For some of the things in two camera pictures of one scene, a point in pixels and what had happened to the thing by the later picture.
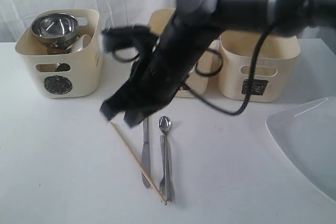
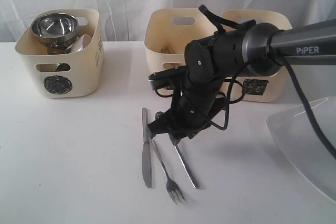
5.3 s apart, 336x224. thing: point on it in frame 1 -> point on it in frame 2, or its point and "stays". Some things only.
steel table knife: (146, 153) stays
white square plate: (307, 134) stays
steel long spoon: (165, 124) -> (187, 167)
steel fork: (162, 184) -> (174, 191)
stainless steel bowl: (58, 29) stays
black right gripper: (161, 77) -> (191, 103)
